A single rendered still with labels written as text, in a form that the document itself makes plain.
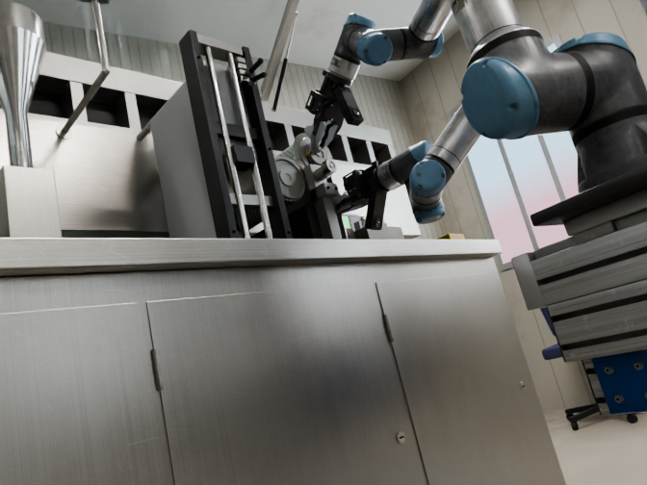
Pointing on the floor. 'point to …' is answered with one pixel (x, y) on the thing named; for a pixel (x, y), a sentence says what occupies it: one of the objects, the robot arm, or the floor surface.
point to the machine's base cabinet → (270, 378)
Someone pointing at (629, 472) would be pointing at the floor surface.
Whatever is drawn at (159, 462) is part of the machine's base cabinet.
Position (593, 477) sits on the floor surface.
